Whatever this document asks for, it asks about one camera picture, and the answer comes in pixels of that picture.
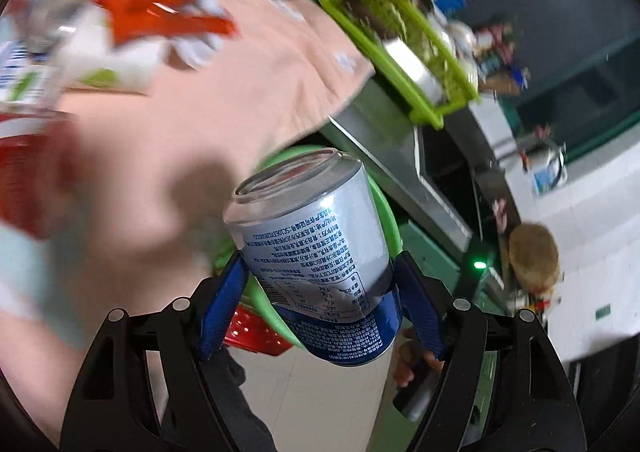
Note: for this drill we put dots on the round wooden cutting board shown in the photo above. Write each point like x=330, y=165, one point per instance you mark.
x=534, y=257

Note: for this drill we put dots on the white green carton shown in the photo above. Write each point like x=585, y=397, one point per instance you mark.
x=115, y=61

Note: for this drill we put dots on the metal container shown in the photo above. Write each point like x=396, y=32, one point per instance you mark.
x=415, y=69

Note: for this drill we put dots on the peach towel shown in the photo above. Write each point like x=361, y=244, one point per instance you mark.
x=175, y=131

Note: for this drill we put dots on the person's right hand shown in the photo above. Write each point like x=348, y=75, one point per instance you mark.
x=406, y=357

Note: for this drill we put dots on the red plastic cup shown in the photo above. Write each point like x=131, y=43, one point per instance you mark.
x=30, y=171

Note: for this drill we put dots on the silver blue drink can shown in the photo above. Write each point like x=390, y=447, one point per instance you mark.
x=310, y=242

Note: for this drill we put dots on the green dish rack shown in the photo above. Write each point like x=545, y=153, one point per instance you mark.
x=385, y=21

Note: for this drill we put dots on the green plastic basin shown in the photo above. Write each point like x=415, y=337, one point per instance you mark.
x=387, y=227

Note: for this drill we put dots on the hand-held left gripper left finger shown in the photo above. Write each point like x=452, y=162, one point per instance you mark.
x=222, y=304

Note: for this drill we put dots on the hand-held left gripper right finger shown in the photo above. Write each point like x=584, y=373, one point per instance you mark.
x=420, y=312

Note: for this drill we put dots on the red snack packet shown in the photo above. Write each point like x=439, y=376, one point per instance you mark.
x=160, y=1

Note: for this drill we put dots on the metal bowl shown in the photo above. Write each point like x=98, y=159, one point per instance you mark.
x=460, y=39

